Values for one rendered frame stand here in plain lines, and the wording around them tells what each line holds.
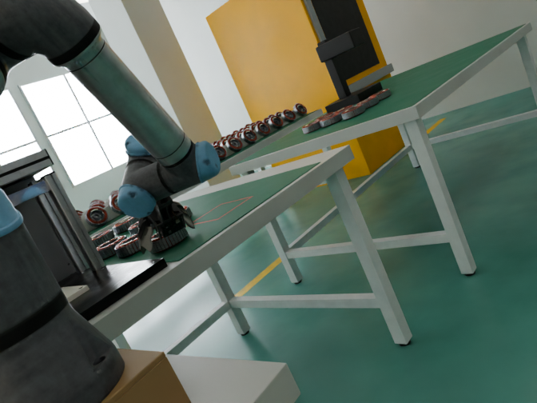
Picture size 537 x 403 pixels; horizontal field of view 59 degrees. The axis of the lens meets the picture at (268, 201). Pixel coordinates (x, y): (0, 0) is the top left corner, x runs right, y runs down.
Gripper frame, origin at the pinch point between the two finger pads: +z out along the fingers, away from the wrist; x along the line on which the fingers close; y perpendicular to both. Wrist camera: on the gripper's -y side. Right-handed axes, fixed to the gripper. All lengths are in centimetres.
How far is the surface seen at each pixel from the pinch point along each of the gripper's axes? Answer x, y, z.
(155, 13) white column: 154, -372, 105
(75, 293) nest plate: -26.0, 9.4, -8.6
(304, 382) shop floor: 27, 28, 75
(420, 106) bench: 108, -6, 6
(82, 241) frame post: -19.1, -10.9, -2.4
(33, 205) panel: -25.7, -31.3, -3.7
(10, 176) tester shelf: -26.8, -23.9, -20.8
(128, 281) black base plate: -15.7, 18.8, -14.9
